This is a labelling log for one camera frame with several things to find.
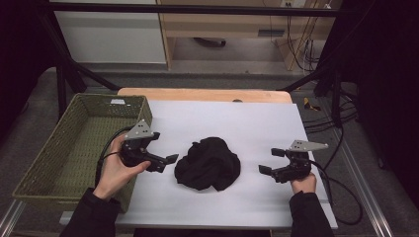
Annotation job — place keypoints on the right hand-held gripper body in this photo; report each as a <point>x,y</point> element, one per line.
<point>296,166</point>

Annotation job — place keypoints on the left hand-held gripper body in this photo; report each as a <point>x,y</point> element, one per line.
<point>138,156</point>

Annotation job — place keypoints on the black cloth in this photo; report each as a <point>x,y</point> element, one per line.
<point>207,164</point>

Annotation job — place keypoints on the green woven basket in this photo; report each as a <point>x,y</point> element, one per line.
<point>66,154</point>

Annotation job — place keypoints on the person's right hand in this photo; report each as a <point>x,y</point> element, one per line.
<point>303,186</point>

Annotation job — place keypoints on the person's left hand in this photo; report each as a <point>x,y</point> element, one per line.
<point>113,174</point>

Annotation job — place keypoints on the white basket label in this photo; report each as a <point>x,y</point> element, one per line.
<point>118,101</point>

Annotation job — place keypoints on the yellow and black tool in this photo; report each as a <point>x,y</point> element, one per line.
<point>309,104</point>

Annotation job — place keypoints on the white board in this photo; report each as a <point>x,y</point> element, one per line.
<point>230,118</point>

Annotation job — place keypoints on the wooden table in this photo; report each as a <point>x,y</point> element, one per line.
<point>197,94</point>

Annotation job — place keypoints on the black metal stand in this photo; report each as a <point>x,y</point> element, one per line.
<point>334,89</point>
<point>62,79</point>

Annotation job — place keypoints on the white cabinet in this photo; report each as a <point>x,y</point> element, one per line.
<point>112,39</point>

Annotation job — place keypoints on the black curtain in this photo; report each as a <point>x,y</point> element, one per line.
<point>19,59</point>
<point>385,82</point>

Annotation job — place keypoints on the light wooden desk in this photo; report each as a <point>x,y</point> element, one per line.
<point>224,26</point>

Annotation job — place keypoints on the aluminium rail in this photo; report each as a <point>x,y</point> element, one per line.
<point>10,219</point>
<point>365,191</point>

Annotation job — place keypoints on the black horizontal frame bar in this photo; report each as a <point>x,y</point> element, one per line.
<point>197,9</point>

